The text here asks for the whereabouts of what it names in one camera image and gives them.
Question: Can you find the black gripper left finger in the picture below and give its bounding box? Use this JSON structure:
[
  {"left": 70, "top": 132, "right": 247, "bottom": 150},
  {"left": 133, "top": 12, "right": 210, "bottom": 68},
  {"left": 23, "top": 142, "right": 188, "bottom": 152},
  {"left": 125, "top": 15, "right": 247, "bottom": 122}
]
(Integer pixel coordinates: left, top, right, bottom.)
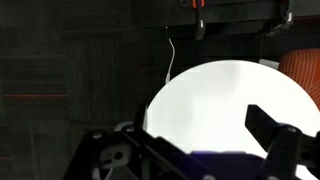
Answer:
[{"left": 63, "top": 103, "right": 204, "bottom": 180}]

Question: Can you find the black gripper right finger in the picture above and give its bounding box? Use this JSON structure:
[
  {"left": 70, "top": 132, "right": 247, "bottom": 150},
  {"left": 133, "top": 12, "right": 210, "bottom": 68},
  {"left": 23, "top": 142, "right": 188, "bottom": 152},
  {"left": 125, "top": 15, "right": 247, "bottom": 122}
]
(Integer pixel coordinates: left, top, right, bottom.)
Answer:
[{"left": 244, "top": 104, "right": 320, "bottom": 180}]

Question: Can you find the orange patterned sofa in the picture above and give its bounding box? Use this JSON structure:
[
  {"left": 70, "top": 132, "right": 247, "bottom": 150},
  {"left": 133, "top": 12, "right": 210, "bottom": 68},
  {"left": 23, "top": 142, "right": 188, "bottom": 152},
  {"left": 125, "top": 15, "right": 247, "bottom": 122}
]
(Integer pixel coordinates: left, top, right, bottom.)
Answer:
[{"left": 279, "top": 48, "right": 320, "bottom": 111}]

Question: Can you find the white charging cable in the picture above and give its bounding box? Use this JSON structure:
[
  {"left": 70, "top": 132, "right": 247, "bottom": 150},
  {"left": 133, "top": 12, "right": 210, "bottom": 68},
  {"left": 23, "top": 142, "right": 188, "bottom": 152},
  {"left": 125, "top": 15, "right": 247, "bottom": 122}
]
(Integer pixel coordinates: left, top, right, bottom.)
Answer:
[{"left": 164, "top": 36, "right": 177, "bottom": 84}]

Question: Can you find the black metal frame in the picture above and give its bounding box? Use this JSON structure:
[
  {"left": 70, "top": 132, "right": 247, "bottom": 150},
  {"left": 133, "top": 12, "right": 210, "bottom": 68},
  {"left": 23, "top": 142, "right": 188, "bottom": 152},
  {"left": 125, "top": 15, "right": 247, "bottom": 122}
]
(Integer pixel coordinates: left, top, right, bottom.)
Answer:
[{"left": 131, "top": 0, "right": 320, "bottom": 36}]

